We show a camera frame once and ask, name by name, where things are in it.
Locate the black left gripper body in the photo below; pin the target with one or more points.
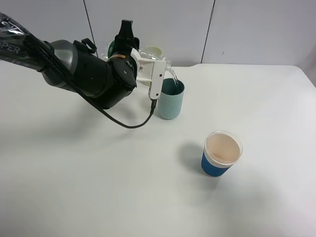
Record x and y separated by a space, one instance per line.
122 48

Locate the pale yellow plastic cup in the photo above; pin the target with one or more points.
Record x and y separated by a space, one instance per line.
149 52

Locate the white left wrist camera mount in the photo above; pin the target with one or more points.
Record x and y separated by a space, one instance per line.
156 77

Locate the clear green-label water bottle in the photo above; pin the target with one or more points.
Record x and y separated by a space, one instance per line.
168 69

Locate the teal blue plastic cup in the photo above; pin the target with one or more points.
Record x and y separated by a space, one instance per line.
170 100

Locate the blue sleeved paper cup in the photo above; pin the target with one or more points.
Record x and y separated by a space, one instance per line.
222 150

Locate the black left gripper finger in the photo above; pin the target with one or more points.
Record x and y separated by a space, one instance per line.
126 31

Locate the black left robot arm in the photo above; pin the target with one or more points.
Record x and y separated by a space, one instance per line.
73 66

